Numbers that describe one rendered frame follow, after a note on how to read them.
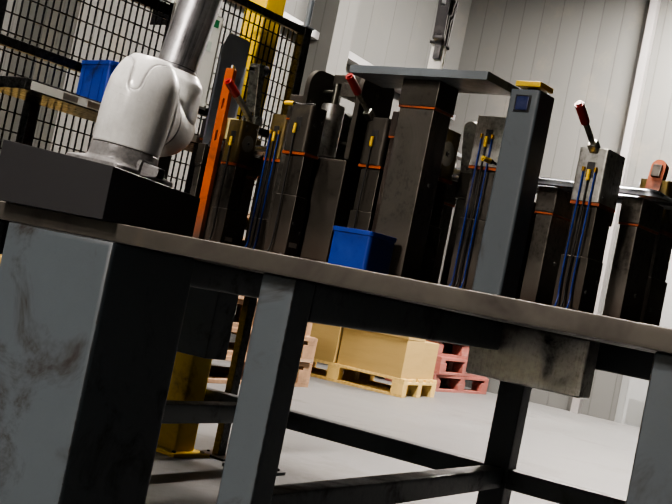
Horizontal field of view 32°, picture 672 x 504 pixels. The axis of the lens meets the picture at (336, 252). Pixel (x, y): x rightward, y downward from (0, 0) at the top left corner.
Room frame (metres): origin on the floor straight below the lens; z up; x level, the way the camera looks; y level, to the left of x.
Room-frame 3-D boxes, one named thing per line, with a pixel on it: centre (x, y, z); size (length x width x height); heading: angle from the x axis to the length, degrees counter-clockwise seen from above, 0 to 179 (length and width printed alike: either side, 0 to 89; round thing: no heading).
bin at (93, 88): (3.40, 0.67, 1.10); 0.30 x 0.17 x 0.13; 133
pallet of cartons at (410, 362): (8.96, -0.30, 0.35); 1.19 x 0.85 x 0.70; 61
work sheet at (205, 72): (3.69, 0.59, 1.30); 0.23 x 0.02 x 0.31; 142
